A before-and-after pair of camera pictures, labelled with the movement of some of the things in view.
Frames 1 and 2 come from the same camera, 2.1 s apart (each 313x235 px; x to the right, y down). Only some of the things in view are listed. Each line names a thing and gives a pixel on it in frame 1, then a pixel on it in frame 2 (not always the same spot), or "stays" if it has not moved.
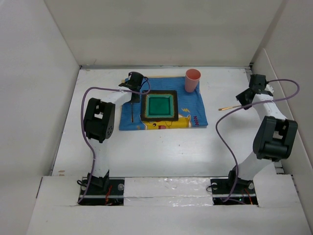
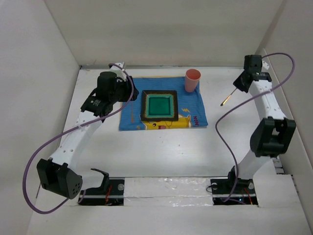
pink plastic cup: (192, 77) stays
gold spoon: (220, 109) -> (226, 99)
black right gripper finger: (246, 97) -> (243, 82)
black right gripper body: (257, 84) -> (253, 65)
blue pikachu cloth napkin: (191, 110) stays
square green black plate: (159, 105) stays
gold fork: (132, 114) stays
